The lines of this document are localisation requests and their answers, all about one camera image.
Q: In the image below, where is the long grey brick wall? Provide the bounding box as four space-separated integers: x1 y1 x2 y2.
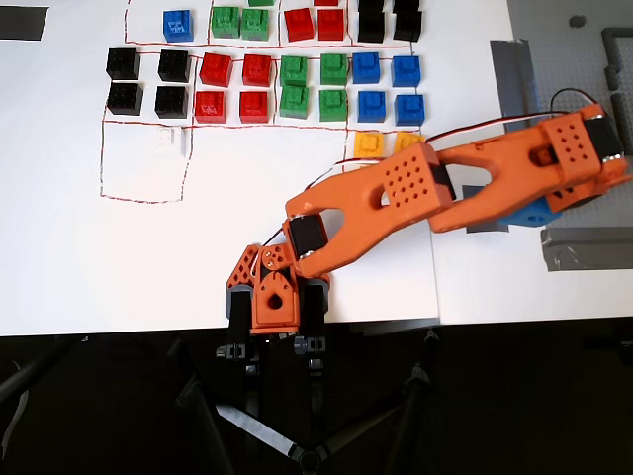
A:
600 27 633 66

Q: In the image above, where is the blue toy brick block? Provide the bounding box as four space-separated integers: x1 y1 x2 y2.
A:
390 54 421 89
394 93 425 128
351 51 381 85
162 9 195 44
356 90 387 124

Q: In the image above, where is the grey studded baseplate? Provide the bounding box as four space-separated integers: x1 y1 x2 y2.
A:
503 0 633 234

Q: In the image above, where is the grey table clamp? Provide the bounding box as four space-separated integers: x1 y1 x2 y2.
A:
225 288 254 361
295 276 331 358

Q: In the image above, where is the black tape patch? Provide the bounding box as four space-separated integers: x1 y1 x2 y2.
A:
0 5 50 42

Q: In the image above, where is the black tripod stand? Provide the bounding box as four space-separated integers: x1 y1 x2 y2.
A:
167 326 446 475

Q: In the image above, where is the grey tape patch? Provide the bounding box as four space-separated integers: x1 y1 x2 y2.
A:
463 184 511 236

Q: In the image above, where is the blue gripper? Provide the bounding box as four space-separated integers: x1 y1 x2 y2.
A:
497 195 566 231

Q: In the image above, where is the black metal bar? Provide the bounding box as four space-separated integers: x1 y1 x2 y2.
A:
0 335 86 412

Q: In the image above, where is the yellow toy brick block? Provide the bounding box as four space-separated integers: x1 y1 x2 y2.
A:
354 131 385 159
394 131 426 154

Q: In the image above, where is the white toy brick block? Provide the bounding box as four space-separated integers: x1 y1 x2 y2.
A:
152 126 192 159

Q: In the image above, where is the grey tape strip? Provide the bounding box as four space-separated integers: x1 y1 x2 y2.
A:
489 38 541 131
540 226 633 273

